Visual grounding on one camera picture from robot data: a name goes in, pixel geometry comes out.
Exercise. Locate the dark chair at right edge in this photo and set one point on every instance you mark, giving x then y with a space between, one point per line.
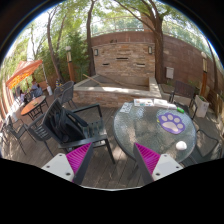
207 148

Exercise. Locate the white planter box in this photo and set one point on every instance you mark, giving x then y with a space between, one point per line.
202 106

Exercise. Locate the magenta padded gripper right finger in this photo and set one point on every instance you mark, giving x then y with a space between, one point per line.
154 166

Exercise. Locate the seated person in blue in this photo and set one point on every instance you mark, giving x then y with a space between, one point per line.
36 90

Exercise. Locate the green marker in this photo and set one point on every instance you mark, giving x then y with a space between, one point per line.
180 110

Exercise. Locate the round wooden table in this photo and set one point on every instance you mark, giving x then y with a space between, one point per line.
34 108

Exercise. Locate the dark chair at far left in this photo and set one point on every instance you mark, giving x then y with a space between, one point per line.
18 132

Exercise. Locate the orange patio umbrella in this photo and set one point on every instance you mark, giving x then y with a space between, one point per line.
23 70

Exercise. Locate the grey chair near wooden table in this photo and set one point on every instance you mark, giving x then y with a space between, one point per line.
36 129

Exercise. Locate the patterned card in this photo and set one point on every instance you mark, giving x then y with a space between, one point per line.
126 107

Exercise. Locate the white computer mouse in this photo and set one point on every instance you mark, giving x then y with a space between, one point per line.
181 145

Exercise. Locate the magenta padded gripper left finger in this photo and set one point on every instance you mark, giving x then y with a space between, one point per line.
71 166

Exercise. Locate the stone fountain basin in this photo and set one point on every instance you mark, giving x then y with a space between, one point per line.
99 89

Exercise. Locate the black plastic armchair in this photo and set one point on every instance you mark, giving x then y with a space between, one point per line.
70 131

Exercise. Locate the white booklet with pictures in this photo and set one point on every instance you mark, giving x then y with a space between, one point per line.
143 102

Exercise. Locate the purple paw-print mouse pad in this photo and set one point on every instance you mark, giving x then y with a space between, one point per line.
171 123

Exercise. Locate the round glass patio table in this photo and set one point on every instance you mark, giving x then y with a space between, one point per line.
141 126

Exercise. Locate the dark chair behind table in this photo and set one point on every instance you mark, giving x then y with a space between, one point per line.
187 91

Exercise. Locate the white paper sheet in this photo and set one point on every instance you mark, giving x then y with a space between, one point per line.
164 104

